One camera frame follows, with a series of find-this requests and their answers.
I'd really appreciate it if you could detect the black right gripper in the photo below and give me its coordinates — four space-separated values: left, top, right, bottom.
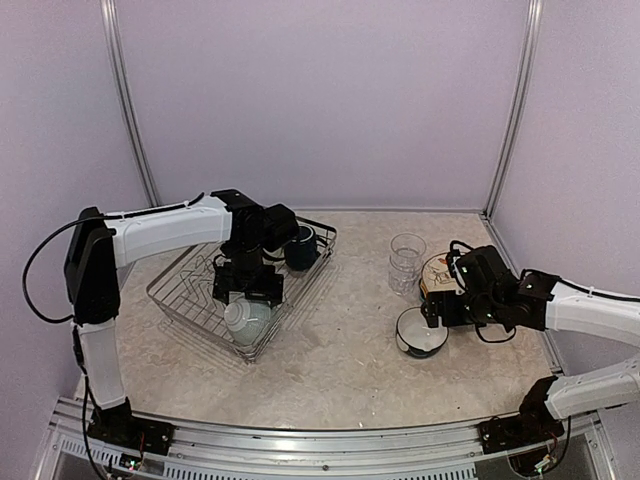
422 289 503 327

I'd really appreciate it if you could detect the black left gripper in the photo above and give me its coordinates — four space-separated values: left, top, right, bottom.
213 242 284 308

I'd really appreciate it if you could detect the cream bird pattern plate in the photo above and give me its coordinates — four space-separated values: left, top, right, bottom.
420 252 459 294

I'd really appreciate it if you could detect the navy white bowl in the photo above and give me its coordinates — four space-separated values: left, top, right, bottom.
395 307 449 359

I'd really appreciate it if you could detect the clear glass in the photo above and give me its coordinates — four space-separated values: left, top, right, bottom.
388 266 419 297
389 232 426 275

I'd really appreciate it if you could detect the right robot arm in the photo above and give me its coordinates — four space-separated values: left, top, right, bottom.
421 240 639 444

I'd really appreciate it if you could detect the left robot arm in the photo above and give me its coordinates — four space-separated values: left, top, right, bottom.
21 189 299 445

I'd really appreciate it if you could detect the white ceramic mug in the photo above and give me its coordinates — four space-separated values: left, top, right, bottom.
262 250 285 263

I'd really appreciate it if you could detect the dark blue mug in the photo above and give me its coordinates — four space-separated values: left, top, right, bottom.
284 225 318 271

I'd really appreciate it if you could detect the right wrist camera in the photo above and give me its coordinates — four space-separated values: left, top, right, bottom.
445 249 465 292

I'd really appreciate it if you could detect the wire dish rack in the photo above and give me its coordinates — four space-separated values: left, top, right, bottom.
146 218 337 364

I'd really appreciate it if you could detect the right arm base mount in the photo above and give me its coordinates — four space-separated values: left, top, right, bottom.
477 399 565 454

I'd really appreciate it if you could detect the aluminium front rail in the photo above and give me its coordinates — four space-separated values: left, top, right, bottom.
28 398 620 479

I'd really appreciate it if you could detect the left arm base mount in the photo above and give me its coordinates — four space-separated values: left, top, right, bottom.
88 398 176 456

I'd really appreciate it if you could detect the left aluminium frame post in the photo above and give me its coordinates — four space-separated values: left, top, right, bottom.
99 0 161 207

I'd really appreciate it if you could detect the aluminium frame post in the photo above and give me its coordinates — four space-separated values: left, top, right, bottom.
483 0 544 223
99 0 161 207

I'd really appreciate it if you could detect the right aluminium frame post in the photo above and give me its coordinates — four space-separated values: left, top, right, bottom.
483 0 544 223

